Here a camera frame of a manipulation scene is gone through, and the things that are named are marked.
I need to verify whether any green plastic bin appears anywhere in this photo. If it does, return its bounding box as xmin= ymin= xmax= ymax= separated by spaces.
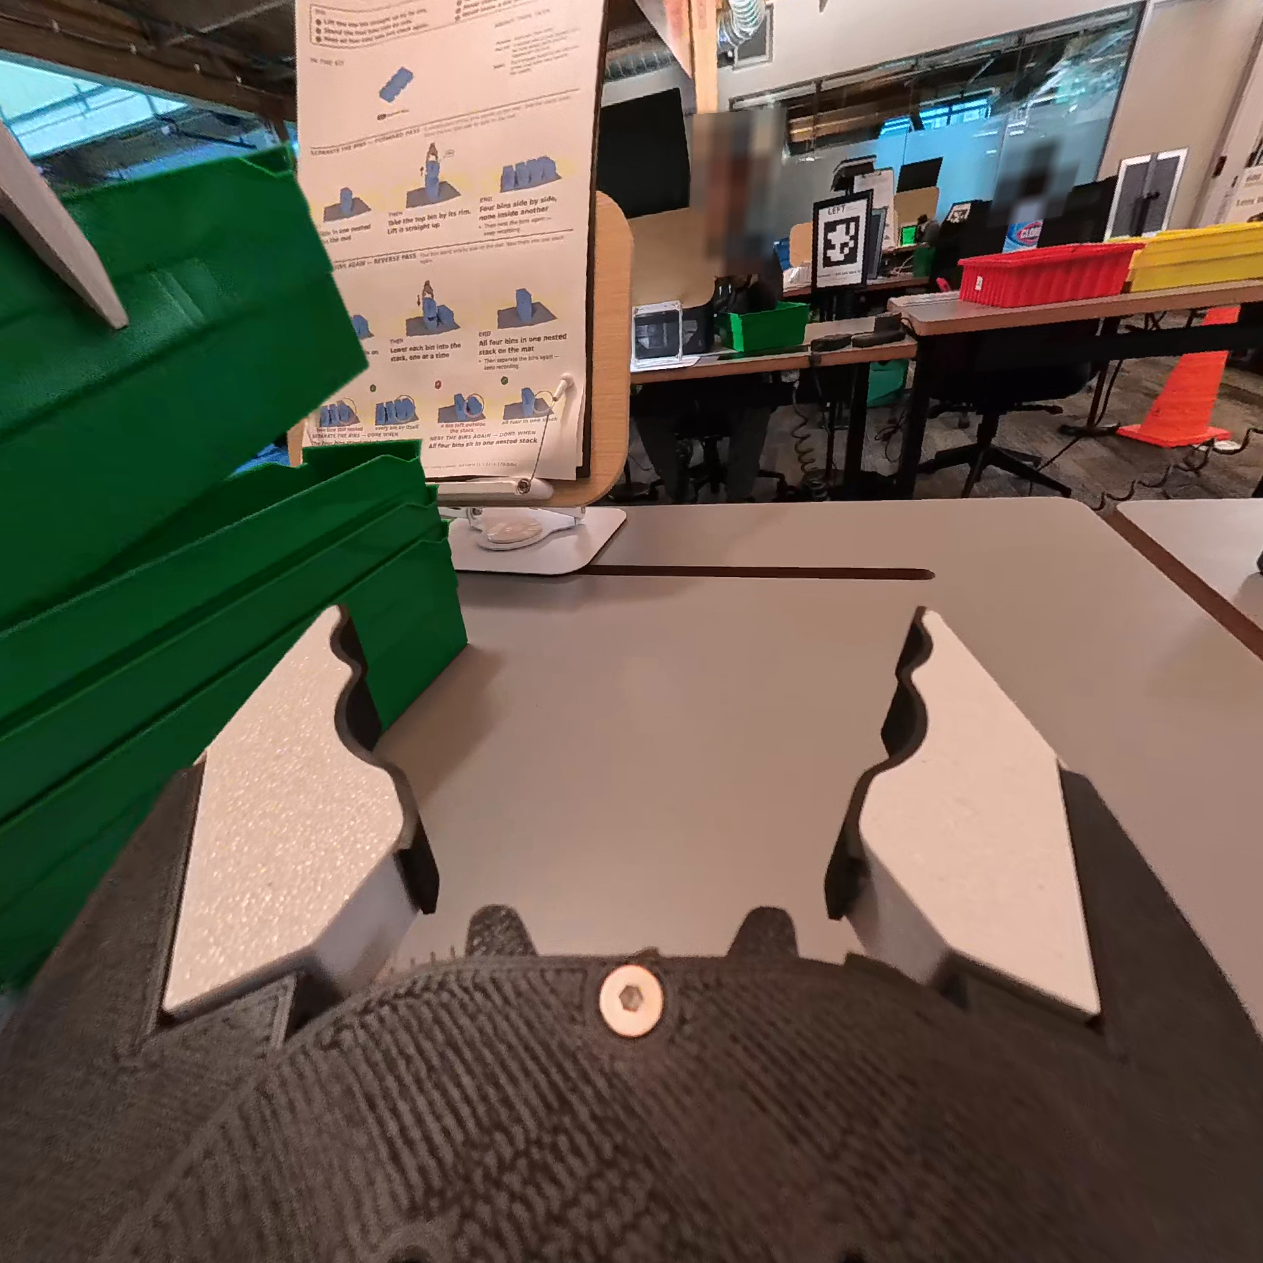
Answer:
xmin=0 ymin=142 xmax=370 ymax=628
xmin=0 ymin=444 xmax=439 ymax=721
xmin=726 ymin=300 xmax=812 ymax=356
xmin=0 ymin=494 xmax=455 ymax=829
xmin=0 ymin=533 xmax=469 ymax=992

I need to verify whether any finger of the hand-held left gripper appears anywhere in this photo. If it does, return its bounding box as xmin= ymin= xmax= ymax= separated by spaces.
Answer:
xmin=0 ymin=123 xmax=129 ymax=330

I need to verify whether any wooden-top table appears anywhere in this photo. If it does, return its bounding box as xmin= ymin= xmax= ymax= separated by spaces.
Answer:
xmin=628 ymin=326 xmax=918 ymax=498
xmin=893 ymin=276 xmax=1263 ymax=494

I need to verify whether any printed instruction sheet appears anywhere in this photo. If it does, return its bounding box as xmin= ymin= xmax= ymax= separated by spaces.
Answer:
xmin=293 ymin=0 xmax=607 ymax=480

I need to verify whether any grey monitor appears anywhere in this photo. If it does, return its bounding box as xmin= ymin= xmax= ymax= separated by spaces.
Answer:
xmin=1105 ymin=148 xmax=1189 ymax=241

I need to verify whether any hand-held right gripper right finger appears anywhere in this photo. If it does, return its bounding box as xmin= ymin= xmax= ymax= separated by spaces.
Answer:
xmin=825 ymin=608 xmax=1102 ymax=1020

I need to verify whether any printed tag sign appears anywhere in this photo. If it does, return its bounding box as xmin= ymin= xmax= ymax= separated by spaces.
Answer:
xmin=812 ymin=192 xmax=873 ymax=292

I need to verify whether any red plastic bin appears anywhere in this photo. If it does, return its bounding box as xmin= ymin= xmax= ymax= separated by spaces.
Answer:
xmin=957 ymin=241 xmax=1142 ymax=311

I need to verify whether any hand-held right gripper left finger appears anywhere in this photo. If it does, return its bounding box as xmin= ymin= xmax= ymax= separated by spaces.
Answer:
xmin=162 ymin=605 xmax=439 ymax=1020

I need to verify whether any clear box white frame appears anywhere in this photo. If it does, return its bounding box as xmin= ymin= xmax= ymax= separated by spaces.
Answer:
xmin=631 ymin=300 xmax=685 ymax=369

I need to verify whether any black office chair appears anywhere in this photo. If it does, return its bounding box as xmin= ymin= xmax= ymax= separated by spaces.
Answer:
xmin=918 ymin=326 xmax=1106 ymax=494

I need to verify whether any orange traffic cone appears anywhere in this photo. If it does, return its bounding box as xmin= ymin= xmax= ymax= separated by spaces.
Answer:
xmin=1117 ymin=302 xmax=1240 ymax=450

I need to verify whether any yellow plastic bin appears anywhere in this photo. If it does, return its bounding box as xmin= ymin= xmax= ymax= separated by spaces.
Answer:
xmin=1115 ymin=223 xmax=1263 ymax=294

